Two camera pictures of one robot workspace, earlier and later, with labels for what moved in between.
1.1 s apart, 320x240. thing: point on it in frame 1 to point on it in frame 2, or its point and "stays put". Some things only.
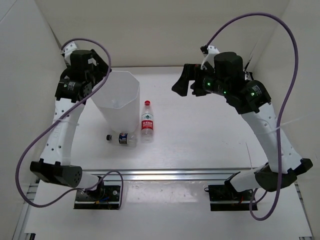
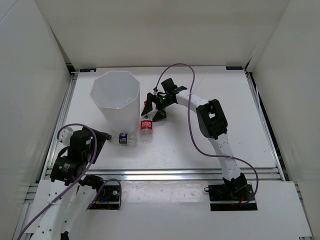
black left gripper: (101, 69) to (101, 137)
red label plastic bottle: (147, 124) stays put
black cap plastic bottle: (128, 139) stays put
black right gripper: (190, 72) to (148, 107)
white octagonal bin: (118, 101) stays put
